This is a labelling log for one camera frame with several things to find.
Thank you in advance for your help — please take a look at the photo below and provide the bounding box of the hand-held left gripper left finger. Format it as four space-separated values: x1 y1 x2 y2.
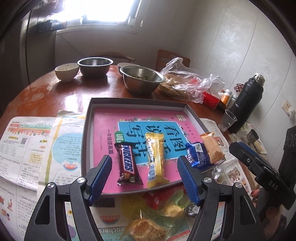
24 155 113 241

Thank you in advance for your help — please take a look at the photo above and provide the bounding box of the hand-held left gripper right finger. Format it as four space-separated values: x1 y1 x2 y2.
177 155 268 241

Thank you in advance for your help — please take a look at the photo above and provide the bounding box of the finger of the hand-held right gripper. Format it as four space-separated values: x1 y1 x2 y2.
228 141 278 179
238 141 278 172

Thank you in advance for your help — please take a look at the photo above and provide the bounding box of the blue snack packet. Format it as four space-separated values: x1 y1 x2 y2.
185 142 212 169

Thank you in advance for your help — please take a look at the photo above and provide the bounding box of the clear nut snack packet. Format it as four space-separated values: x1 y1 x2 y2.
211 167 226 184

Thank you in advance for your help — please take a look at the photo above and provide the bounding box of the dark red snack packet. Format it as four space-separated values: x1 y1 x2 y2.
185 204 201 218

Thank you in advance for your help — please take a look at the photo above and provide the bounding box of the green pastry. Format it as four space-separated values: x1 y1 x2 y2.
158 189 193 219

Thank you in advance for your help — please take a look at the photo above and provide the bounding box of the brown chocolate bar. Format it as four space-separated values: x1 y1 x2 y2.
114 142 143 186

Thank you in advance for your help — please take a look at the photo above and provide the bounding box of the orange cracker packet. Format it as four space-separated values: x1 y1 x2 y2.
199 132 226 165

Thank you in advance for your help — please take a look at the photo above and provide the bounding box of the yellow snack bar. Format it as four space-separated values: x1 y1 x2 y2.
144 132 171 189

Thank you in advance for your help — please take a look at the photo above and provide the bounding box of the grey cardboard tray pink book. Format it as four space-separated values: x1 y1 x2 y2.
80 97 226 193

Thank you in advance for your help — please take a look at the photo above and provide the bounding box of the golden crispy snack packet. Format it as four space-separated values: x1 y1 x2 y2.
126 210 168 241

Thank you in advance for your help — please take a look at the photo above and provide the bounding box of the person's right hand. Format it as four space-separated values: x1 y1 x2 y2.
252 189 296 237

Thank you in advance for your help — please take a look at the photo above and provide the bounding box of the yellowed paper sheet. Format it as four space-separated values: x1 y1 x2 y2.
231 133 270 163

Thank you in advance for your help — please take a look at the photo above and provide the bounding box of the small steel cup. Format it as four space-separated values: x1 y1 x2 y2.
246 129 260 143

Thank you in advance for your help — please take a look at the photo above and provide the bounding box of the crumpled white paper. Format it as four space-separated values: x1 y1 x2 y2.
240 122 255 139

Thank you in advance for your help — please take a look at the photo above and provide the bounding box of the clear plastic cup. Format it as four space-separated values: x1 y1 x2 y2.
218 109 238 132

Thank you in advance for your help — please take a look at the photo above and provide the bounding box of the black thermos flask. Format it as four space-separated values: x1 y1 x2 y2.
228 73 265 134

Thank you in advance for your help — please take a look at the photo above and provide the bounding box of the cartoon printed newspaper sheet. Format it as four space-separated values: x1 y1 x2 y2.
62 118 258 241

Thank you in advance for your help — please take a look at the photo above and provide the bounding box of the newspaper sheet with blue circle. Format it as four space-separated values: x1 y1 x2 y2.
49 110 90 189

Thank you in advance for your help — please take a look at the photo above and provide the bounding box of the orange medicine bottle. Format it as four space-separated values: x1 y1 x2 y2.
221 89 233 107

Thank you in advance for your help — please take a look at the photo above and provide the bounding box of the red tissue box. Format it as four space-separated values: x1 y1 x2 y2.
202 79 226 111

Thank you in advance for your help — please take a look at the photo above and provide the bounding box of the newspaper sheet with red header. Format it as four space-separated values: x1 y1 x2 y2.
0 115 61 193

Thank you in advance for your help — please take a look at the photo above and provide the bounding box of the clear plastic bag with food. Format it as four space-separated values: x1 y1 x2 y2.
159 57 226 104

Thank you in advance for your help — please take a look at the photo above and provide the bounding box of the large steel bowl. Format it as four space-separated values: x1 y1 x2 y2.
119 65 166 94

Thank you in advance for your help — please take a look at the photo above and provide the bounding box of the small steel bowl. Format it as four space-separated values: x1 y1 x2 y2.
77 57 114 78

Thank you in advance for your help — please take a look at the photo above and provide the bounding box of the wooden chair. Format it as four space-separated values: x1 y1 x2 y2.
155 49 191 73
90 52 136 63

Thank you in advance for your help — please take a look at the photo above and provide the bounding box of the dark refrigerator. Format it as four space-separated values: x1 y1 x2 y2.
20 0 59 84

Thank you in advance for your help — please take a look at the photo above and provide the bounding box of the bright window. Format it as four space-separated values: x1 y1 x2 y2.
60 0 143 26

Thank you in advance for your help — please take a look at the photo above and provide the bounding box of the white wall socket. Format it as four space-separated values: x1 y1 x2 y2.
282 100 292 118

